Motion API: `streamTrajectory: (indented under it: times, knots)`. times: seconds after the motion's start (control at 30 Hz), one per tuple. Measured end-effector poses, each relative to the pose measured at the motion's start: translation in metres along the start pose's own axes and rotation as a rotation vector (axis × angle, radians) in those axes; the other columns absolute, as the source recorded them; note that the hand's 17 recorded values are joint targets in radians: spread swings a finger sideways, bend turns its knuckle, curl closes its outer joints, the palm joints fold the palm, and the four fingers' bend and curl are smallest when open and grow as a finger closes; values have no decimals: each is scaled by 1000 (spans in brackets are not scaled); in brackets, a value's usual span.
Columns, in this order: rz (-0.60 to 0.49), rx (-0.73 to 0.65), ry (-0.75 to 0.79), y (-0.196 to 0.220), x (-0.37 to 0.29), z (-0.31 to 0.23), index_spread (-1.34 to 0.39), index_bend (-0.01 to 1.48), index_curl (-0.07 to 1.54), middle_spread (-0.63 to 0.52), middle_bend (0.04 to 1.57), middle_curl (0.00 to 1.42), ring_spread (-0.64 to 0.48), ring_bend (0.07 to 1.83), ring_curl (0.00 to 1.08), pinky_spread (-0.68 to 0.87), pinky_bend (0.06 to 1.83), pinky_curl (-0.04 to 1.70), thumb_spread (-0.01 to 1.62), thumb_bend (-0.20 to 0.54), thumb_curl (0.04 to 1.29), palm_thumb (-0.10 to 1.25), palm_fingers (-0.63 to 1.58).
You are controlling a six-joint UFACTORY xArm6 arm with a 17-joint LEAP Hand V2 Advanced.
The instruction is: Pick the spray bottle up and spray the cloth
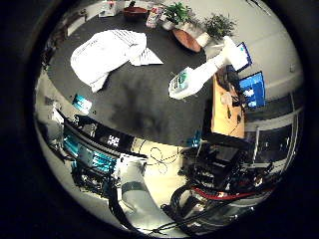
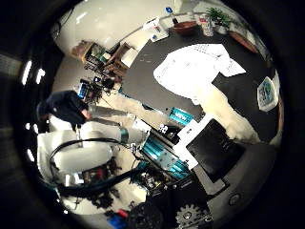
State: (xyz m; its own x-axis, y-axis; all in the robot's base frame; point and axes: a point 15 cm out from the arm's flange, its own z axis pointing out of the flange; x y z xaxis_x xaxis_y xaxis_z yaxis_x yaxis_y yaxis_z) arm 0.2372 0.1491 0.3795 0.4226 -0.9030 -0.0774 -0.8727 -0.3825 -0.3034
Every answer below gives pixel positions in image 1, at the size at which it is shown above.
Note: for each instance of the red and white carton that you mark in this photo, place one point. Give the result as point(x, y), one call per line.
point(154, 16)

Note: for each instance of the white spray bottle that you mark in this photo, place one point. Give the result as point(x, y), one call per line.
point(196, 78)

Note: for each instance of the white cloth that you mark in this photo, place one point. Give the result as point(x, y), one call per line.
point(103, 54)

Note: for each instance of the brown bowl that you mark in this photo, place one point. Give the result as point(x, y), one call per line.
point(135, 12)

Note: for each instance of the brown wooden plate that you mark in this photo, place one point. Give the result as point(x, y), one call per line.
point(186, 40)

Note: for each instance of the white screen tablet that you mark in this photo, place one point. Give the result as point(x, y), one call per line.
point(245, 54)

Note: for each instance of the black equipment cart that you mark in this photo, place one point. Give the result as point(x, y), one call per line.
point(219, 166)

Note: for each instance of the white box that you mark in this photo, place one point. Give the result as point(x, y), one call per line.
point(109, 8)

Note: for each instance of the teal sticker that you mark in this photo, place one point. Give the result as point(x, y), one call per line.
point(81, 103)

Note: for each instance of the light wooden desk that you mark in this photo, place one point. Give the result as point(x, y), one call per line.
point(226, 116)

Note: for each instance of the green plant in white pot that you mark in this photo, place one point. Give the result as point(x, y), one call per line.
point(216, 26)
point(176, 15)

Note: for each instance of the blue screen monitor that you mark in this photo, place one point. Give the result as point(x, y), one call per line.
point(254, 88)

